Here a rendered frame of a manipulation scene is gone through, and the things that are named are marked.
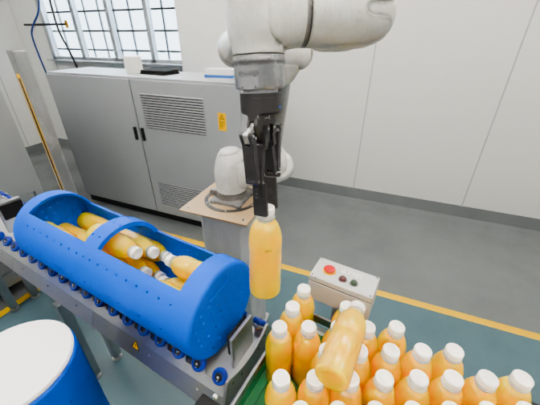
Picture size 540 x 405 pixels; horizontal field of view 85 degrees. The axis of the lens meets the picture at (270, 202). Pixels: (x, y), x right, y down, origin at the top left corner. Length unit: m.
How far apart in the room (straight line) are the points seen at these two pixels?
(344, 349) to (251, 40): 0.62
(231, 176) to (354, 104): 2.23
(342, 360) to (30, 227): 1.10
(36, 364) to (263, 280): 0.64
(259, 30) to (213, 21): 3.06
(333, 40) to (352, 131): 2.95
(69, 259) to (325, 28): 0.96
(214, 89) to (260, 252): 1.98
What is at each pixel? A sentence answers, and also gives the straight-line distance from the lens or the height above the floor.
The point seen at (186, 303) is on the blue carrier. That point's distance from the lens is 0.79.
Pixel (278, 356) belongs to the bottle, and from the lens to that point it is 0.86.
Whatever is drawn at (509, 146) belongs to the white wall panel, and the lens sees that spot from 3.64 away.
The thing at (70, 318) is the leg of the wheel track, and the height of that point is 0.52.
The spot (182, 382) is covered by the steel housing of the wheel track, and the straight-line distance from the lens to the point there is 1.07.
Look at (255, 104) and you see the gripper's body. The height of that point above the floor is 1.66.
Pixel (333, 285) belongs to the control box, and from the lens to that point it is 0.97.
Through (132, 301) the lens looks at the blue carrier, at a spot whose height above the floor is 1.14.
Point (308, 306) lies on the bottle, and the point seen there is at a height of 1.07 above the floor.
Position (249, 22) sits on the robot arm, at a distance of 0.53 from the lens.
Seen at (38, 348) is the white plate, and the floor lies 1.04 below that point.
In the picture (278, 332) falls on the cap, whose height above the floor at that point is 1.12.
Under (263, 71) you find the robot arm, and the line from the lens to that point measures 0.53.
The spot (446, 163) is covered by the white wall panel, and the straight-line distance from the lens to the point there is 3.60.
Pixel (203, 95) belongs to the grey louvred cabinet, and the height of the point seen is 1.34.
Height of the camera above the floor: 1.77
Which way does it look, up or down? 30 degrees down
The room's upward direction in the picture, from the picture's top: straight up
